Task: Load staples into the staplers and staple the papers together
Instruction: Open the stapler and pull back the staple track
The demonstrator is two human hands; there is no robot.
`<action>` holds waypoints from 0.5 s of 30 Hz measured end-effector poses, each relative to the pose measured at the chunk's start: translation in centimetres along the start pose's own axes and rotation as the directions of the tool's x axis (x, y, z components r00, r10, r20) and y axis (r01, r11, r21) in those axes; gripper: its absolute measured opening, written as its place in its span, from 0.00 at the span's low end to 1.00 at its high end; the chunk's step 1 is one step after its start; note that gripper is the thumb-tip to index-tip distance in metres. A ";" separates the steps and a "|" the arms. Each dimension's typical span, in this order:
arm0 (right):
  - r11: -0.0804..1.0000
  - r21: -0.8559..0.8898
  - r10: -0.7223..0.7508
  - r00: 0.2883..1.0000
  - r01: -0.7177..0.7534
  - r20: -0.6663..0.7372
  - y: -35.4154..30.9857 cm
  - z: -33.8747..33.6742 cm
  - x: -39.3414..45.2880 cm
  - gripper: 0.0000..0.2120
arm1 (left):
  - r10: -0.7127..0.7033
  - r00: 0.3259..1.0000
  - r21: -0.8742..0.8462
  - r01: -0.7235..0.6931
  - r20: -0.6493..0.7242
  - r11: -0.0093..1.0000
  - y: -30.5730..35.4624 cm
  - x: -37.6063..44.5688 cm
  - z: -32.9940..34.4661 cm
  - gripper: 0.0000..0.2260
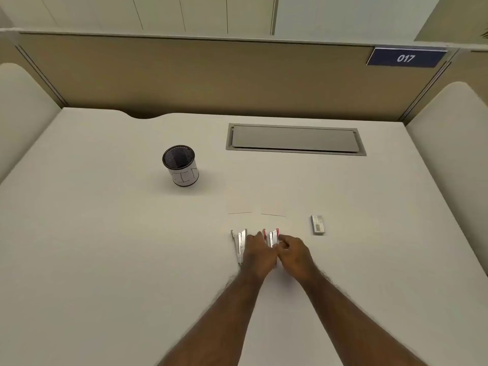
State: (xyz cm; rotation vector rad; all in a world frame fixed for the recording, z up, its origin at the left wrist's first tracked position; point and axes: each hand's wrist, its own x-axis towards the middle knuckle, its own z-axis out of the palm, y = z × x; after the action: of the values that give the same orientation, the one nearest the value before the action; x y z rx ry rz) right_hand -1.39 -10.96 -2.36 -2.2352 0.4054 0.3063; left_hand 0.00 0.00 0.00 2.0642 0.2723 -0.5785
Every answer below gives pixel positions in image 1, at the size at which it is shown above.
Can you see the person's left forearm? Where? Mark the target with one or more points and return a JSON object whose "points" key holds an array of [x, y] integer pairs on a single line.
{"points": [[217, 324]]}

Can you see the white paper sheet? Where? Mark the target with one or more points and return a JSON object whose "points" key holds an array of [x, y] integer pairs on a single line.
{"points": [[240, 203], [273, 205]]}

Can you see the black mesh pen holder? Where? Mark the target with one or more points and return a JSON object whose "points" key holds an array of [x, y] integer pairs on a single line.
{"points": [[183, 175]]}

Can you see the person's right forearm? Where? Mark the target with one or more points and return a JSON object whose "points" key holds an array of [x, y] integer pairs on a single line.
{"points": [[350, 320]]}

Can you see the person's right hand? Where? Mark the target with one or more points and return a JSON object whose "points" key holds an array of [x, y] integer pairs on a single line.
{"points": [[299, 259]]}

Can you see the white metal stapler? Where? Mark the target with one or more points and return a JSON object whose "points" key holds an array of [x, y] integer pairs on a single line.
{"points": [[240, 247]]}

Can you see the person's left hand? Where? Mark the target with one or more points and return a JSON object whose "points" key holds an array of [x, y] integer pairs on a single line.
{"points": [[259, 259]]}

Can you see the beige side partition panel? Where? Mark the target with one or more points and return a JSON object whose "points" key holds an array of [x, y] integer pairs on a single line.
{"points": [[472, 68], [7, 53]]}

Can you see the pink metal stapler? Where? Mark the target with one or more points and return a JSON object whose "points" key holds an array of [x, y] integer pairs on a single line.
{"points": [[271, 238]]}

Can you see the long beige partition panel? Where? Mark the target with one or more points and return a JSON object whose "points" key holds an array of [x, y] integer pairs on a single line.
{"points": [[190, 80]]}

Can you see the blue number sign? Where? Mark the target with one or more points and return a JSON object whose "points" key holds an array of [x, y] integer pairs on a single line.
{"points": [[406, 58]]}

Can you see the white curved desk divider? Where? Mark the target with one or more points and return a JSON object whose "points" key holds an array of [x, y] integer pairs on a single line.
{"points": [[453, 148], [23, 110]]}

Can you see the small box of staples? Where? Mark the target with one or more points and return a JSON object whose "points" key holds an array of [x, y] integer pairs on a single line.
{"points": [[318, 224]]}

